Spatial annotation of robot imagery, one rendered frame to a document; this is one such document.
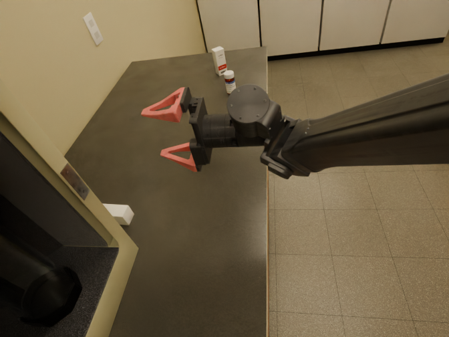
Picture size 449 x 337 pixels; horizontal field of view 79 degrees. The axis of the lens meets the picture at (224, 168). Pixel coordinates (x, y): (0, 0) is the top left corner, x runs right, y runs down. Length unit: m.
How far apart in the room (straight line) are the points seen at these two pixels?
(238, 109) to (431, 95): 0.22
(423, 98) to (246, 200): 0.53
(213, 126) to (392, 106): 0.27
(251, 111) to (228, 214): 0.37
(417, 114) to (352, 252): 1.52
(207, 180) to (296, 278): 0.99
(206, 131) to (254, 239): 0.30
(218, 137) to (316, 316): 1.25
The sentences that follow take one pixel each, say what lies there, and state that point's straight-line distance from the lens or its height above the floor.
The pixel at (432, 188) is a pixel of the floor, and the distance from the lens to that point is 2.13.
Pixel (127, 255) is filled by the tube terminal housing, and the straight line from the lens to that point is 0.66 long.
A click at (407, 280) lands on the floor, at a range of 1.73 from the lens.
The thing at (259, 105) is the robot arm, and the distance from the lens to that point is 0.37.
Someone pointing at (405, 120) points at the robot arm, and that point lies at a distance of 0.23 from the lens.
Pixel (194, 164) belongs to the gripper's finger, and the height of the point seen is 1.16.
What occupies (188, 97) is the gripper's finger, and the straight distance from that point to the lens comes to 0.46.
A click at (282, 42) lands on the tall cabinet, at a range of 3.32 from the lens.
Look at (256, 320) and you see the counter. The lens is 0.58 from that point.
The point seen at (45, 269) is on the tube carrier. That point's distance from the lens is 0.55.
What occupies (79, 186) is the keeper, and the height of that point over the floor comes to 1.19.
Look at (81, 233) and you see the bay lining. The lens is 0.62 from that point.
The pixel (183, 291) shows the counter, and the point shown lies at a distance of 0.62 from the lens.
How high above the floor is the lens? 1.50
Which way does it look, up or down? 46 degrees down
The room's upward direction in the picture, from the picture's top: 13 degrees counter-clockwise
